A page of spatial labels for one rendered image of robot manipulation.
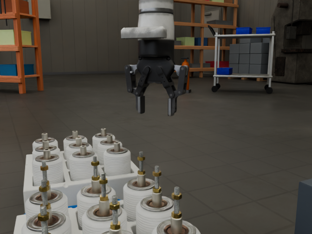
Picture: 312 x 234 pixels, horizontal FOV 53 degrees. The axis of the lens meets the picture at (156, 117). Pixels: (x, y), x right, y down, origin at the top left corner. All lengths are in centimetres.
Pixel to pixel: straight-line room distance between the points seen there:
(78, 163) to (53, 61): 1023
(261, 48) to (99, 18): 596
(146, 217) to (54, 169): 45
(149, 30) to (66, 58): 1076
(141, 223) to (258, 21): 913
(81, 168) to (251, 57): 754
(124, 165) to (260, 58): 726
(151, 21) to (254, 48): 773
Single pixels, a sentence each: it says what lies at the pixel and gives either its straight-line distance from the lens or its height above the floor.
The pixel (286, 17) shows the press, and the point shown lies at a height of 142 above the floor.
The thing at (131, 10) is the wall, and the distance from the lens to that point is 1214.
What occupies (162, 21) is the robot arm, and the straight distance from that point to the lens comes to 63.
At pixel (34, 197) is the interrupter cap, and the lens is 82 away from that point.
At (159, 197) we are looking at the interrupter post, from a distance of 72.
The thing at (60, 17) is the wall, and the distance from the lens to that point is 1138.
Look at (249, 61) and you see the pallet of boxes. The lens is 846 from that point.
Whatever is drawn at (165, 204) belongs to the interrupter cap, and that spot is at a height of 25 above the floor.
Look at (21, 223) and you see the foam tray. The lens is 87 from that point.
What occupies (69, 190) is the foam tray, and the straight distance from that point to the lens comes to 107.
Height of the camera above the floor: 58
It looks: 11 degrees down
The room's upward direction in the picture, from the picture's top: straight up
